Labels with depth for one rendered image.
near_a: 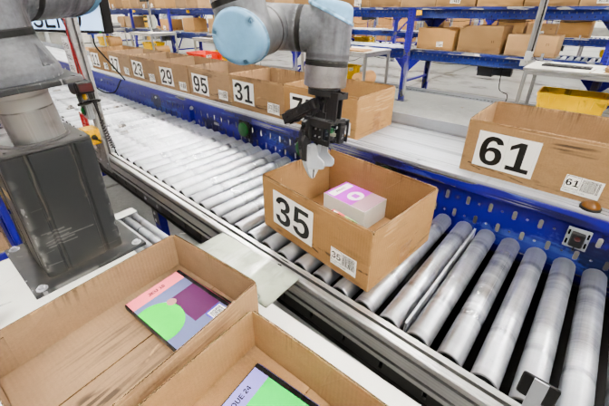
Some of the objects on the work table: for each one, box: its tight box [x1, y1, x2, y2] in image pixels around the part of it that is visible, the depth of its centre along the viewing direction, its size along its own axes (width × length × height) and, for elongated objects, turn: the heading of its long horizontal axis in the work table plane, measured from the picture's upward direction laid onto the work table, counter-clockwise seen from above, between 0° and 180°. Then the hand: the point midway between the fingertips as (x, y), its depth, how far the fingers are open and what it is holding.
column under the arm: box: [0, 122, 146, 300], centre depth 85 cm, size 26×26×33 cm
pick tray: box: [0, 235, 259, 406], centre depth 63 cm, size 28×38×10 cm
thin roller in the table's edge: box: [124, 217, 160, 244], centre depth 99 cm, size 2×28×2 cm, turn 51°
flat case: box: [125, 270, 230, 352], centre depth 71 cm, size 14×19×2 cm
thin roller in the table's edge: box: [131, 213, 169, 239], centre depth 101 cm, size 2×28×2 cm, turn 51°
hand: (310, 171), depth 81 cm, fingers closed
